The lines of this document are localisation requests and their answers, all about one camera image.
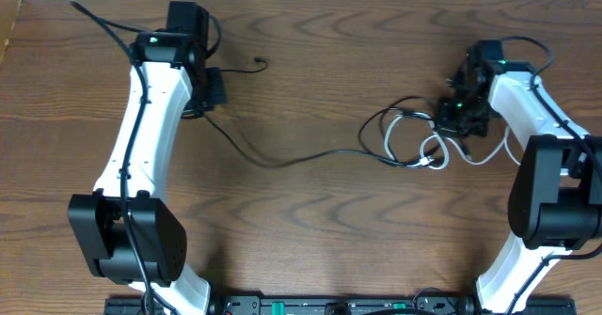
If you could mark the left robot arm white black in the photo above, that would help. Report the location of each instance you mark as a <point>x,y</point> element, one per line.
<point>124,228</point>

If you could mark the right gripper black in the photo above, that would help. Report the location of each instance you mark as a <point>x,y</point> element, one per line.
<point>457,120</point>

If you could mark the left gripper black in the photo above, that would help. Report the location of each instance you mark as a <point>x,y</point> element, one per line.
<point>214,87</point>

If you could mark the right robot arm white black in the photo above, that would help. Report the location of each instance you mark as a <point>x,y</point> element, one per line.
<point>554,207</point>

